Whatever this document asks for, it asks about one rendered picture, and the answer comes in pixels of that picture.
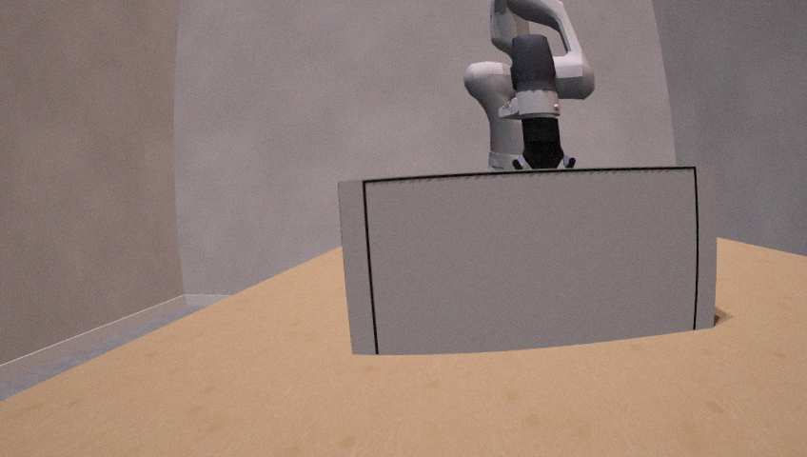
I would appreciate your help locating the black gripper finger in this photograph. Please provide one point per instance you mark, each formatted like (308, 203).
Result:
(519, 163)
(568, 162)

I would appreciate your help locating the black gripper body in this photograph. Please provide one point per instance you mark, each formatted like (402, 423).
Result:
(541, 135)

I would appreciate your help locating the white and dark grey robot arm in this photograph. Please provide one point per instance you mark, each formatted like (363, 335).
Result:
(535, 70)

